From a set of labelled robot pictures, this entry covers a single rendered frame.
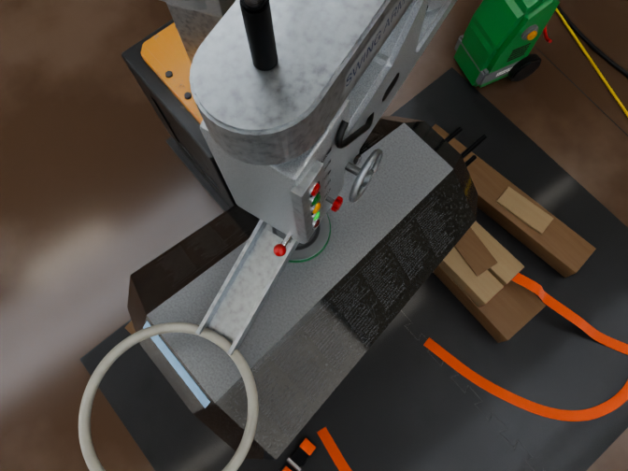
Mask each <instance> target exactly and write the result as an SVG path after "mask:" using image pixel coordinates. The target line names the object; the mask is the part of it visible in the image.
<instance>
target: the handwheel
mask: <svg viewBox="0 0 628 471"><path fill-rule="evenodd" d="M382 153H383V152H382V150H380V149H377V150H374V151H373V152H372V153H371V154H370V156H369V157H368V158H367V160H366V161H365V163H364V165H363V167H362V168H360V167H358V166H356V165H355V164H352V163H350V162H348V163H347V165H346V167H345V170H347V171H349V172H351V174H353V175H355V176H357V177H356V179H355V180H354V183H353V185H352V187H351V190H350V195H349V200H350V201H351V202H352V203H355V202H356V201H358V200H359V199H360V197H361V196H362V195H363V193H364V191H365V190H366V188H367V187H368V185H369V183H370V182H371V180H372V178H373V177H374V176H375V174H376V172H377V170H378V166H379V164H380V162H381V159H382Z"/></svg>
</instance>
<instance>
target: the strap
mask: <svg viewBox="0 0 628 471"><path fill-rule="evenodd" d="M512 280H513V281H514V282H516V283H518V284H520V285H521V286H523V287H525V288H527V289H528V290H530V291H532V292H533V293H535V294H537V295H538V296H539V297H540V299H541V300H542V302H543V303H545V304H546V305H547V306H549V307H550V308H552V309H553V310H555V311H556V312H557V313H559V314H560V315H562V316H563V317H565V318H566V319H568V320H569V321H571V322H572V323H574V324H575V325H576V326H577V327H578V328H580V329H581V330H582V331H584V332H585V333H586V334H587V335H589V336H590V337H591V338H592V339H594V340H596V341H597V342H599V343H601V344H603V345H605V346H607V347H610V348H612V349H614V350H617V351H620V352H622V353H624V354H627V355H628V345H627V344H625V343H622V342H620V341H619V340H616V339H614V338H612V337H609V336H607V335H604V334H602V333H600V332H599V331H597V330H596V329H595V328H593V327H592V326H591V325H590V324H588V323H587V322H586V321H585V320H583V319H582V318H581V317H580V316H579V315H578V314H576V313H575V312H573V311H572V310H570V309H569V308H568V307H566V306H564V305H563V304H561V303H560V302H558V301H557V300H556V299H554V298H553V297H551V296H550V295H549V294H547V293H546V292H544V290H543V288H542V286H541V285H539V284H538V283H536V282H535V281H533V280H531V279H530V278H527V277H526V276H524V275H522V274H520V273H519V274H518V275H517V276H516V277H515V278H514V279H512ZM423 346H425V347H426V348H427V349H428V350H430V351H431V352H433V353H434V354H435V355H436V356H438V357H439V358H440V359H441V360H443V361H444V362H445V363H446V364H448V365H449V366H451V367H452V368H453V369H454V370H456V371H457V372H458V373H460V374H461V375H462V376H464V377H465V378H467V379H469V380H470V381H472V382H473V383H475V384H476V385H478V386H479V387H480V388H482V389H483V390H485V391H487V392H489V393H491V394H493V395H495V396H497V397H499V398H501V399H503V400H505V401H507V402H509V403H510V404H512V405H514V406H516V407H520V408H522V409H525V410H527V411H529V412H532V413H535V414H537V415H540V416H543V417H547V418H550V419H555V420H559V421H589V420H593V419H597V418H599V417H602V416H604V415H606V414H608V413H610V412H612V411H613V410H615V409H617V408H618V407H620V406H621V405H622V404H623V403H625V402H626V401H627V400H628V380H627V382H626V383H625V385H624V386H623V387H622V389H621V390H620V391H619V392H618V393H617V394H616V395H615V396H613V397H612V398H610V399H609V400H607V401H606V402H604V403H603V404H601V405H599V406H596V407H592V408H588V409H583V410H562V409H557V408H552V407H545V406H542V405H539V404H537V403H534V402H532V401H529V400H527V399H524V398H522V397H520V396H518V395H516V394H514V393H512V392H509V391H507V390H505V389H503V388H501V387H499V386H497V385H495V384H494V383H492V382H490V381H488V380H487V379H485V378H484V377H482V376H480V375H479V374H477V373H476V372H474V371H473V370H471V369H470V368H468V367H467V366H466V365H464V364H463V363H461V362H460V361H459V360H457V359H456V358H455V357H454V356H452V355H451V354H450V353H448V352H447V351H446V350H444V349H443V348H442V347H441V346H439V345H438V344H437V343H435V342H434V340H433V339H431V338H430V337H429V338H428V339H427V340H426V342H425V343H424V344H423ZM317 434H318V435H319V437H320V439H321V441H322V443H323V445H324V446H325V448H326V449H327V451H328V452H329V454H330V456H331V458H332V459H333V461H334V463H335V465H336V467H337V468H338V470H339V471H352V470H351V469H350V467H349V465H348V464H347V462H346V461H345V459H344V457H343V456H342V454H341V452H340V450H339V449H338V447H337V445H336V444H335V441H334V440H333V439H332V437H331V435H330V434H329V432H328V430H327V428H326V427H324V428H323V429H321V430H319V432H317Z"/></svg>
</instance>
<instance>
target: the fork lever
mask: <svg viewBox="0 0 628 471"><path fill-rule="evenodd" d="M361 158H362V155H361V154H358V155H356V157H355V158H354V161H353V163H354V164H356V165H357V164H358V163H359V162H360V160H361ZM266 225H267V223H266V222H264V221H262V220H259V222H258V223H257V225H256V227H255V229H254V230H253V232H252V234H251V236H250V238H249V240H248V242H247V243H246V245H245V247H244V249H243V250H242V251H241V253H240V255H239V256H238V258H237V260H236V262H235V264H234V266H233V268H232V270H231V271H230V273H229V275H228V277H227V278H226V280H225V281H224V283H223V284H222V286H221V289H220V290H219V292H218V294H217V296H216V297H215V299H214V301H213V303H212V304H211V306H210V308H209V310H208V311H207V314H206V316H205V317H204V318H203V320H202V322H201V324H200V325H199V327H198V329H197V331H196V333H197V334H198V335H200V334H201V333H202V332H203V330H204V329H205V328H209V329H211V330H213V331H215V332H217V333H219V334H220V335H222V336H224V337H225V338H227V339H228V340H229V341H230V342H231V343H232V346H231V348H230V349H229V350H228V352H227V354H229V355H232V354H233V353H234V351H235V350H236V349H238V348H239V346H240V344H241V343H242V341H243V339H244V337H245V336H246V334H247V332H248V331H249V329H250V327H251V326H252V324H253V322H254V320H255V319H256V317H257V315H258V313H259V312H260V310H261V308H262V306H263V305H264V302H265V300H266V299H267V297H268V295H269V294H270V293H271V291H272V289H273V288H274V286H275V284H276V282H277V281H278V278H279V276H280V275H281V273H282V271H283V269H284V268H285V266H286V264H287V263H288V262H289V260H290V258H291V256H292V255H293V252H294V251H295V249H296V247H297V245H298V244H299V242H298V241H296V240H294V239H293V240H292V242H291V243H288V244H287V246H286V253H285V254H284V255H283V256H280V257H279V256H277V255H276V254H275V253H274V247H275V246H276V245H277V244H281V242H282V241H283V239H282V238H281V237H279V236H277V235H275V234H273V233H272V232H270V231H268V230H267V229H265V226H266Z"/></svg>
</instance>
